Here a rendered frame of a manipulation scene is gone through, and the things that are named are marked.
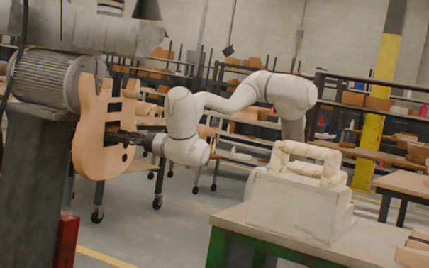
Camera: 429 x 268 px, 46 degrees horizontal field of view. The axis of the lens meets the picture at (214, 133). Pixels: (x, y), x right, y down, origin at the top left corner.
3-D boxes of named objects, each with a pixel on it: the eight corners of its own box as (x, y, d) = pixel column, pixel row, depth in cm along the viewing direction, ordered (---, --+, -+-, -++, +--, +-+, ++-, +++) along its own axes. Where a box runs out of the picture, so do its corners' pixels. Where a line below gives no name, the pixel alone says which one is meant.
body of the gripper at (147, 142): (149, 154, 185) (128, 149, 189) (162, 152, 193) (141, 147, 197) (152, 135, 184) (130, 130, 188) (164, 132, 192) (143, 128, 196)
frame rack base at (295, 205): (244, 224, 161) (254, 171, 159) (261, 215, 175) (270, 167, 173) (328, 249, 150) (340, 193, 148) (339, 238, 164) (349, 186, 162)
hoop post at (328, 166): (318, 186, 152) (324, 156, 151) (320, 185, 155) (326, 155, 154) (328, 189, 151) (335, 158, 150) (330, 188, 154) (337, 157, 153)
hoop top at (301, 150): (270, 149, 158) (272, 139, 158) (274, 149, 161) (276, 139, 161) (333, 163, 150) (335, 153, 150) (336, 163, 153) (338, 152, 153)
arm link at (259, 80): (235, 78, 216) (263, 82, 210) (254, 62, 229) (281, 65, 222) (237, 105, 223) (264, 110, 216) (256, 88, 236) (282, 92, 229)
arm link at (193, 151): (179, 150, 193) (175, 120, 186) (215, 159, 186) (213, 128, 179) (164, 166, 185) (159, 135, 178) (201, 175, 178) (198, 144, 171)
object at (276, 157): (266, 174, 159) (271, 144, 158) (269, 172, 162) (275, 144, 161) (276, 176, 158) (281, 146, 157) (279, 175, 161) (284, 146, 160)
